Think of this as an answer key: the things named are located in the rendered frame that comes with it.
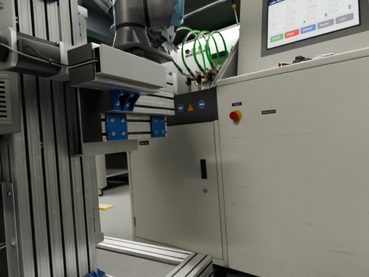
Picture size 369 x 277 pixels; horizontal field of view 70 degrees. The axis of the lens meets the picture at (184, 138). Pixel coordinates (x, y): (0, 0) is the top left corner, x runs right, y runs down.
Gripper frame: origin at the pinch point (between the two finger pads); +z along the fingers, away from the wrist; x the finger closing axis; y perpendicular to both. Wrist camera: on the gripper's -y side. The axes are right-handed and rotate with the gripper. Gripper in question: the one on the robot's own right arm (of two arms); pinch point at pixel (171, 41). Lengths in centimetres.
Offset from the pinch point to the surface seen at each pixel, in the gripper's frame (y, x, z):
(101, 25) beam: -142, -255, -132
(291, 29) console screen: -30, 52, 2
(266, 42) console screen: -29.7, 39.3, 4.2
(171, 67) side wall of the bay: -50, -43, -4
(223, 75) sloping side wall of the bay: -11.7, 23.0, 20.7
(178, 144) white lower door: -3, -3, 55
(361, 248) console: -3, 78, 94
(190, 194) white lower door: -3, 3, 81
